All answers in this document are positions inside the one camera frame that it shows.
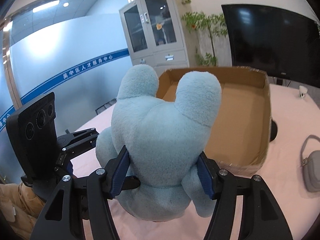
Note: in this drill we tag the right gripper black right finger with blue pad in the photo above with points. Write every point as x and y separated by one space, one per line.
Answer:
261 217

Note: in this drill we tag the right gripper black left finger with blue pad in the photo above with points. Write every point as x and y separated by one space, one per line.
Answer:
61 217

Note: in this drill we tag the light blue plush toy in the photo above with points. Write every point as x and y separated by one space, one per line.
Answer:
161 196

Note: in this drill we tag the tan quilted jacket sleeve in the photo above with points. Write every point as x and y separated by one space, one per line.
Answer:
21 208

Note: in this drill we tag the grey small handbag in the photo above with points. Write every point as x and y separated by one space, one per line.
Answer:
310 166

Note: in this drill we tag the brown cardboard box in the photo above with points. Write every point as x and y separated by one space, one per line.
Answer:
223 112

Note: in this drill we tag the black round object behind box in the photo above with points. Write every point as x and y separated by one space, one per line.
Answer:
274 130

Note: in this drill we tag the small white device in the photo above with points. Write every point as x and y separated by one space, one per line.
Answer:
302 92

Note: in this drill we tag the grey metal glass-door cabinet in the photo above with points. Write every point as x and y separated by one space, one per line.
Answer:
156 35

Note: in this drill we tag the large black tv screen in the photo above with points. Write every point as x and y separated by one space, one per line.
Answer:
282 43

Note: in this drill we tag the green potted plant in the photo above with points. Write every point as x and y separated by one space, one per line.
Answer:
208 28

